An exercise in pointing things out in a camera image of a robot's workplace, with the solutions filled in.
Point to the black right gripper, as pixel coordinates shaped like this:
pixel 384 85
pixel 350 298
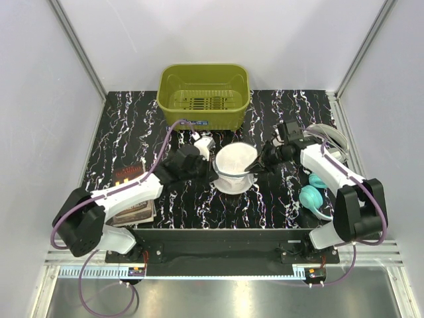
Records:
pixel 262 161

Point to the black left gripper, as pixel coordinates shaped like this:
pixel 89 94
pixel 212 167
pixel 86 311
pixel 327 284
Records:
pixel 210 174

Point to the white mesh laundry bag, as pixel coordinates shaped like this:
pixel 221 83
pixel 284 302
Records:
pixel 230 164

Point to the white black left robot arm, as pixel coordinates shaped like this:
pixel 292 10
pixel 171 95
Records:
pixel 81 225

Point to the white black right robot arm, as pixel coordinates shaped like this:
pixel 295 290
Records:
pixel 360 213

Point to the teal cat-ear headphones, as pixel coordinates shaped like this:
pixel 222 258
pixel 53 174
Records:
pixel 311 198

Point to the olive green plastic basket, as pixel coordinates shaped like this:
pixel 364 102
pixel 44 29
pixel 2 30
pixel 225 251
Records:
pixel 212 97

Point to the dark orange paperback book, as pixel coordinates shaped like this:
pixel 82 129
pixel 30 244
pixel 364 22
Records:
pixel 141 211

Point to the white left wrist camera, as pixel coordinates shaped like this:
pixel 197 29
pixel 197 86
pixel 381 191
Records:
pixel 203 142

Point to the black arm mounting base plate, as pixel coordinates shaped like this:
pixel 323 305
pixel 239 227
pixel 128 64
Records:
pixel 261 254

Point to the white slotted cable duct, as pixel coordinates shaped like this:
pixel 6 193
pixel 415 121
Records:
pixel 107 272

